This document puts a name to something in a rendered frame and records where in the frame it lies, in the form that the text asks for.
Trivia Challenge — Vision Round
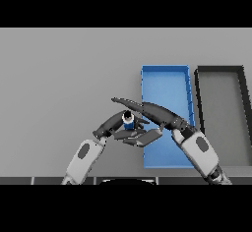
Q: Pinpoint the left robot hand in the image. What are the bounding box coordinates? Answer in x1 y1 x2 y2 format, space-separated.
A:
92 109 164 148

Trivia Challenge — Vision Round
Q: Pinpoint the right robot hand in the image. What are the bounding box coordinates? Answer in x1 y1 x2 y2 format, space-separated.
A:
110 96 199 134

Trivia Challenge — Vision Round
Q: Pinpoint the blue bin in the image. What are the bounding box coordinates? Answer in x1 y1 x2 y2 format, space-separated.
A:
141 65 197 169

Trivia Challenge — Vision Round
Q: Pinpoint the dark grey bin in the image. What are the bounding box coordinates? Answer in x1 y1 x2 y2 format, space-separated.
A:
194 65 252 167

